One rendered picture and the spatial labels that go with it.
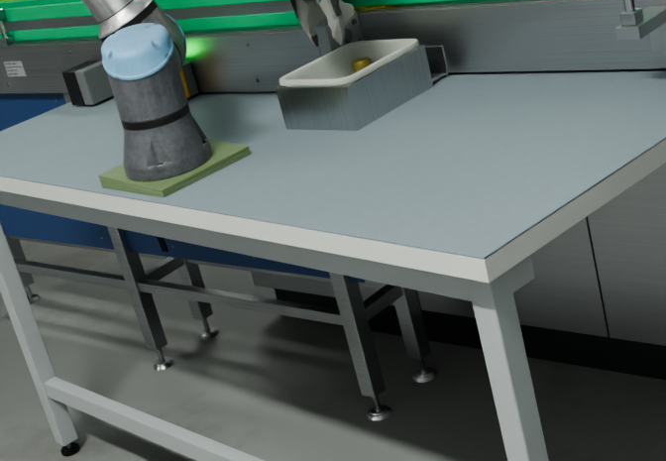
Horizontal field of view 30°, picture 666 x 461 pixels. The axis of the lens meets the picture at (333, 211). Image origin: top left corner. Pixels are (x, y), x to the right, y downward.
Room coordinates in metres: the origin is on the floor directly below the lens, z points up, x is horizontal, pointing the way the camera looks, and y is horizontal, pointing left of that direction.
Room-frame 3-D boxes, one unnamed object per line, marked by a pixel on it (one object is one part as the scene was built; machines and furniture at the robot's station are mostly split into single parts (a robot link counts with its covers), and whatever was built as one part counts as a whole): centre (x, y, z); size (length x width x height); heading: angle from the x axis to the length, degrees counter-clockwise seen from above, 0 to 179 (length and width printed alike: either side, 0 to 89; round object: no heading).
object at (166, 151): (2.05, 0.25, 0.82); 0.15 x 0.15 x 0.10
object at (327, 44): (2.32, -0.10, 0.85); 0.09 x 0.04 x 0.07; 134
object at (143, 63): (2.05, 0.25, 0.94); 0.13 x 0.12 x 0.14; 177
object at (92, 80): (2.77, 0.46, 0.79); 0.08 x 0.08 x 0.08; 44
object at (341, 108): (2.18, -0.11, 0.79); 0.27 x 0.17 x 0.08; 134
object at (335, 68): (2.16, -0.09, 0.80); 0.22 x 0.17 x 0.09; 134
